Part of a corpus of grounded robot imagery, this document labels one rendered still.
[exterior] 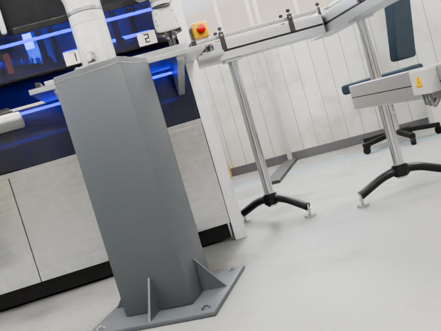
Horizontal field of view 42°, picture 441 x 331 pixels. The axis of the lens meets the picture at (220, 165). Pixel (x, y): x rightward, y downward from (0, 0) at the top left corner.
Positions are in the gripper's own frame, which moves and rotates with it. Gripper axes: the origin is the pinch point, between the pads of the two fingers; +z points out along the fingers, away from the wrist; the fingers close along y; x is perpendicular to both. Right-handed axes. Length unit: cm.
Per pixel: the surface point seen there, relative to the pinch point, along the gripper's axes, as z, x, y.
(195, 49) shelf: 5.9, 11.3, -6.9
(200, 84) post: 17.4, -28.6, -10.5
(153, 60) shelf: 5.7, 11.4, 10.5
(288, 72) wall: 16, -271, -126
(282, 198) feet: 82, -37, -35
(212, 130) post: 39.5, -28.4, -10.1
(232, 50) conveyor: 5, -40, -32
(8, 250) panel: 65, -28, 94
